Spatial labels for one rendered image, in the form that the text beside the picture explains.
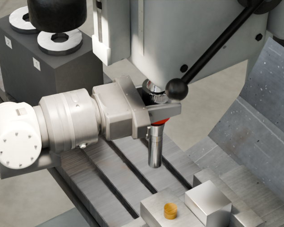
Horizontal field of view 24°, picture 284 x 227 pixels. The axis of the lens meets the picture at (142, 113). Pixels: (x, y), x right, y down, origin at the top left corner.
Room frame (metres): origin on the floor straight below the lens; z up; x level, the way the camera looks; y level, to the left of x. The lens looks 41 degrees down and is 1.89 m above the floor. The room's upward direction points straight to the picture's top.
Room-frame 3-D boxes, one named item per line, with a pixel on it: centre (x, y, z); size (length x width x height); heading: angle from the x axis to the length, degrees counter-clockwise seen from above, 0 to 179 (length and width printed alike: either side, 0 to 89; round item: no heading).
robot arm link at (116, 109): (0.77, 0.06, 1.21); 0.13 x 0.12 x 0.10; 19
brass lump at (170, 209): (0.70, -0.05, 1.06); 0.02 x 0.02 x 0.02
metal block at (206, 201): (0.72, -0.11, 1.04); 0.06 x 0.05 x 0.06; 33
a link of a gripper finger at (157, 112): (0.77, -0.03, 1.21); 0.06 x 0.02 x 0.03; 109
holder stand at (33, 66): (1.12, 0.20, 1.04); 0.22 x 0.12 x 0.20; 42
